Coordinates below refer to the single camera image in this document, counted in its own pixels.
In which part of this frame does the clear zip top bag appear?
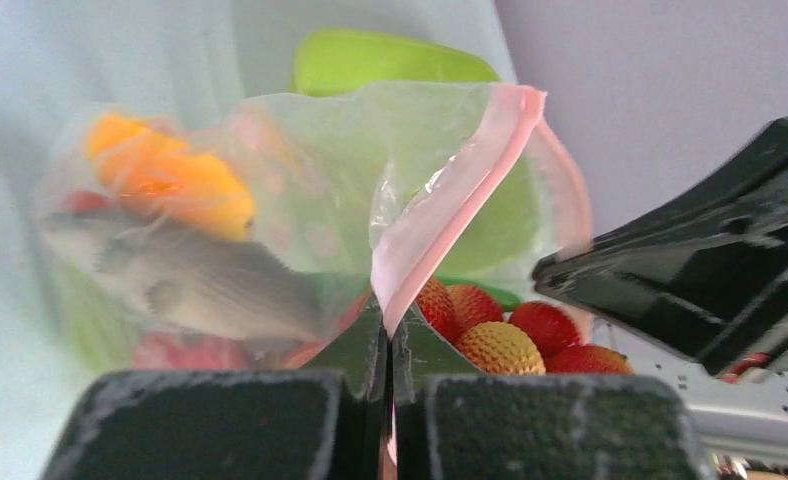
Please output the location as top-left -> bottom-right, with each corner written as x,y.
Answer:
34,81 -> 592,372

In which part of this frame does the yellow orange mango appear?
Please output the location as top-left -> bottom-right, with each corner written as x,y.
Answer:
85,113 -> 256,241

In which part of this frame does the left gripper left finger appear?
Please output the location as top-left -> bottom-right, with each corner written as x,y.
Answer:
42,298 -> 389,479

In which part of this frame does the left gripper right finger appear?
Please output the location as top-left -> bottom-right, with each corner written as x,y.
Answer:
391,309 -> 717,479

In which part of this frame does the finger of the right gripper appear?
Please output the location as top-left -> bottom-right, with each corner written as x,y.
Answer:
532,117 -> 788,377

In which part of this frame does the grey toy fish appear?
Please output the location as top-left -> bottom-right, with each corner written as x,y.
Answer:
38,210 -> 325,343

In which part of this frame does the red chili pepper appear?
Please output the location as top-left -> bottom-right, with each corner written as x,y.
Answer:
59,190 -> 115,214

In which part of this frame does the green plastic bin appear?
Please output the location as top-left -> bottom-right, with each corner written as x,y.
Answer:
290,28 -> 540,277

